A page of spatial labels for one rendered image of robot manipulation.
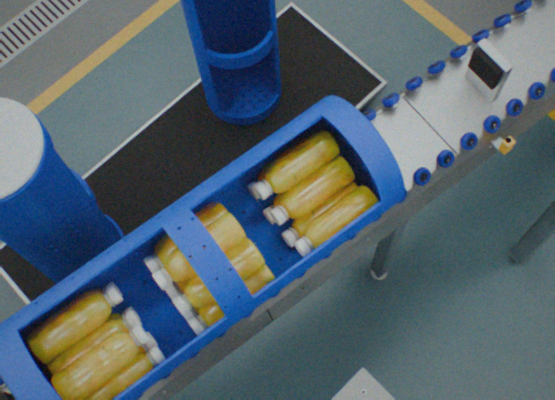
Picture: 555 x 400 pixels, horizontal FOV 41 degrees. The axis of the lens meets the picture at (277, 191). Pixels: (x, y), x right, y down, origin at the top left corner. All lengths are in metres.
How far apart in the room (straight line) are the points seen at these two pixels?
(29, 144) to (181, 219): 0.52
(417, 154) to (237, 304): 0.63
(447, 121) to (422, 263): 0.93
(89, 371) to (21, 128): 0.65
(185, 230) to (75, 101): 1.70
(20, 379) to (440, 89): 1.20
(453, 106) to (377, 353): 1.05
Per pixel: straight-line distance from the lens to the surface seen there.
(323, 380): 2.63
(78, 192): 2.10
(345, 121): 1.55
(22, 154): 1.86
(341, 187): 1.67
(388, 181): 1.56
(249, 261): 1.53
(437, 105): 1.94
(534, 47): 2.08
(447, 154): 1.82
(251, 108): 2.78
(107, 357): 1.53
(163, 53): 3.14
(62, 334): 1.58
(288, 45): 2.92
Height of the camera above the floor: 2.61
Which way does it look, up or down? 68 degrees down
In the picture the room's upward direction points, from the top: 6 degrees counter-clockwise
